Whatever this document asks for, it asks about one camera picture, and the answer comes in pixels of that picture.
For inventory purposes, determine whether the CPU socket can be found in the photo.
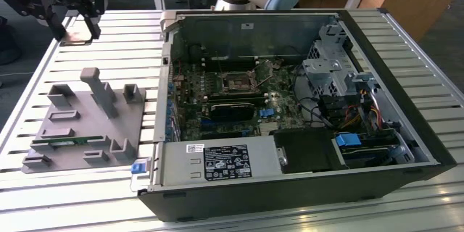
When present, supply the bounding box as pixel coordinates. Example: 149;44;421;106
221;72;260;93

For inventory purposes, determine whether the metal socket cover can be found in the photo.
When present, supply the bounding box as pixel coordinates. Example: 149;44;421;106
252;59;282;79

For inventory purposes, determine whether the black plastic shroud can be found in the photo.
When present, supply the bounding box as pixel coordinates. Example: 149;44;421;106
270;128;349;174

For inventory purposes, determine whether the silver square CPU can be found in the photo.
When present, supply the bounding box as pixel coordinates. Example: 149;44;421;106
60;29;94;47

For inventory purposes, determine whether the black open PC case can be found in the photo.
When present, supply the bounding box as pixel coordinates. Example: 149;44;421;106
136;9;457;223

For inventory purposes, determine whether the grey plastic parts rack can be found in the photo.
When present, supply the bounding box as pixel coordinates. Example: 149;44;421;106
21;67;148;174

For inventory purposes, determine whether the thin wire locking lever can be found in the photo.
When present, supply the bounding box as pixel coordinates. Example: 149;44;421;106
256;65;276;88

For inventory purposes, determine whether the black internal wire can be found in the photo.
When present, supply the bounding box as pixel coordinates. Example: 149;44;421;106
293;66;338;130

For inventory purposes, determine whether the silver chipset heatsink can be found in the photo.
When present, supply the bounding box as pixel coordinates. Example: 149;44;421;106
260;123;278;135

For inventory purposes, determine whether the blue disk carrier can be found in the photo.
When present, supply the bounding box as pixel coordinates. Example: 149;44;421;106
334;133;361;149

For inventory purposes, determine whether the silver metal drive cage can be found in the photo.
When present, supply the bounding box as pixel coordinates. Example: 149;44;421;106
302;24;374;97

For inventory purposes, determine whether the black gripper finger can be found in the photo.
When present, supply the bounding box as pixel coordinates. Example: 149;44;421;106
70;0;109;40
6;0;66;41

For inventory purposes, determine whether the silver power supply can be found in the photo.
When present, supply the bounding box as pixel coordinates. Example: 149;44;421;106
158;141;284;185

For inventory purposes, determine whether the green RAM stick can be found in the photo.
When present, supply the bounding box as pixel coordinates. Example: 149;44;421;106
30;135;104;146

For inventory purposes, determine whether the green motherboard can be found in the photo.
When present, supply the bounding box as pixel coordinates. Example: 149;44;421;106
166;58;309;142

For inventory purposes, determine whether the coloured wire bundle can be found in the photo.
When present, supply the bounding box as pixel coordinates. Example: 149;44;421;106
340;87;382;130

